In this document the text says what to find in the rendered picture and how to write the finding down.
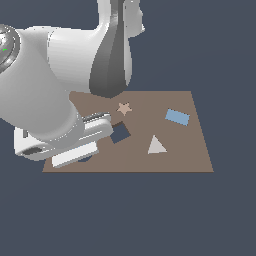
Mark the light blue rectangle block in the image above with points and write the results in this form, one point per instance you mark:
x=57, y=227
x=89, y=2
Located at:
x=177, y=117

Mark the tan star block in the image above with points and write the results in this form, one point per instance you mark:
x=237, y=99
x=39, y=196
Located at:
x=124, y=108

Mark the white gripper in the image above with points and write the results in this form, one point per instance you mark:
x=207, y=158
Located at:
x=75, y=154

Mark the pale grey triangle block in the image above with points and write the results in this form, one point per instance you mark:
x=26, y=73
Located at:
x=155, y=147

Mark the brown slotted board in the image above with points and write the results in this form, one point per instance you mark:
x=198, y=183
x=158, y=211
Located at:
x=173, y=156

